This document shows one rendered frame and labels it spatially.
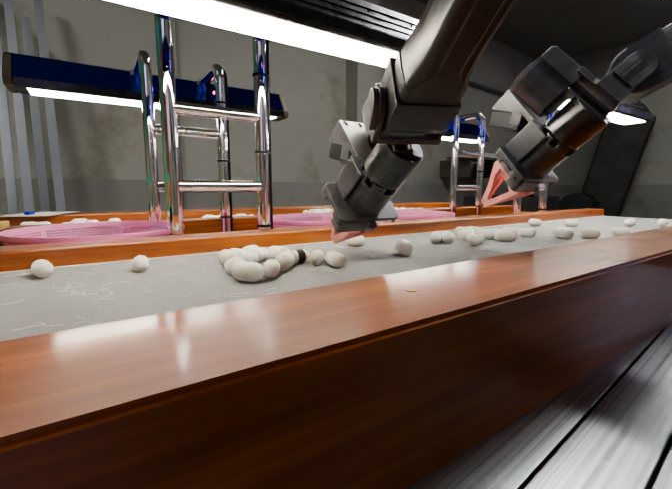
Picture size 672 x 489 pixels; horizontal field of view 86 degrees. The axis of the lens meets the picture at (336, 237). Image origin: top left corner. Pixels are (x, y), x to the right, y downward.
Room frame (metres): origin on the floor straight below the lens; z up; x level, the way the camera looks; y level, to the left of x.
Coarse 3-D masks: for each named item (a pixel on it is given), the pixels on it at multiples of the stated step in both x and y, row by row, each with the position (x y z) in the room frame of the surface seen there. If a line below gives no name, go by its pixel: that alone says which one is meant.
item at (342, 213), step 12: (360, 180) 0.47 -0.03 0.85; (324, 192) 0.50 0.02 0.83; (336, 192) 0.50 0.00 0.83; (360, 192) 0.47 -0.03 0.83; (372, 192) 0.46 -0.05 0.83; (384, 192) 0.46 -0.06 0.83; (336, 204) 0.48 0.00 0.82; (348, 204) 0.49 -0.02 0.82; (360, 204) 0.48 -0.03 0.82; (372, 204) 0.47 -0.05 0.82; (384, 204) 0.48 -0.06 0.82; (336, 216) 0.47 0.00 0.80; (348, 216) 0.47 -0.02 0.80; (360, 216) 0.48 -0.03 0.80; (372, 216) 0.49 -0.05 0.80; (384, 216) 0.51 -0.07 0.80; (396, 216) 0.52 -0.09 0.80
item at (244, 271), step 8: (240, 264) 0.37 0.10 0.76; (248, 264) 0.36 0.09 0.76; (256, 264) 0.36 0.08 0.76; (232, 272) 0.37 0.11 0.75; (240, 272) 0.36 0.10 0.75; (248, 272) 0.36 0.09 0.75; (256, 272) 0.36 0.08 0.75; (240, 280) 0.37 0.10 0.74; (248, 280) 0.36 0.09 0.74; (256, 280) 0.36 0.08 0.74
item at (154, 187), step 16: (144, 64) 0.76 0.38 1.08; (144, 80) 0.76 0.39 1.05; (208, 80) 0.93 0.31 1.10; (224, 80) 0.85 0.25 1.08; (144, 96) 0.76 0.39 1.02; (224, 96) 0.85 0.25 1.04; (144, 112) 0.76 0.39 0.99; (144, 128) 0.76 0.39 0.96; (160, 128) 0.78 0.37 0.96; (192, 128) 0.81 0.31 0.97; (224, 128) 0.85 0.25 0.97; (144, 144) 0.77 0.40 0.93; (224, 144) 0.85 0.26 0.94; (224, 160) 0.85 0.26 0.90; (224, 176) 0.85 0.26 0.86; (160, 208) 0.78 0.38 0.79; (224, 208) 0.84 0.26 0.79; (224, 224) 0.84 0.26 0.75
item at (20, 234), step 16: (64, 224) 0.68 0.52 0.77; (80, 224) 0.70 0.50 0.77; (96, 224) 0.72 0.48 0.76; (112, 224) 0.73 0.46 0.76; (128, 224) 0.74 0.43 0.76; (144, 224) 0.74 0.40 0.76; (160, 224) 0.74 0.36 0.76; (0, 240) 0.50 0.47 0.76; (16, 240) 0.49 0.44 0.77; (32, 240) 0.49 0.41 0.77; (48, 240) 0.49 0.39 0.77; (64, 240) 0.49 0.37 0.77; (80, 240) 0.50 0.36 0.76
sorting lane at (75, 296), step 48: (384, 240) 0.67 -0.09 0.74; (528, 240) 0.67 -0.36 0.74; (576, 240) 0.67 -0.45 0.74; (0, 288) 0.34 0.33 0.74; (48, 288) 0.34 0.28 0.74; (96, 288) 0.34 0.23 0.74; (144, 288) 0.34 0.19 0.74; (192, 288) 0.34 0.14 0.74; (240, 288) 0.34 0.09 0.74; (288, 288) 0.34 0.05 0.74; (0, 336) 0.23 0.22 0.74
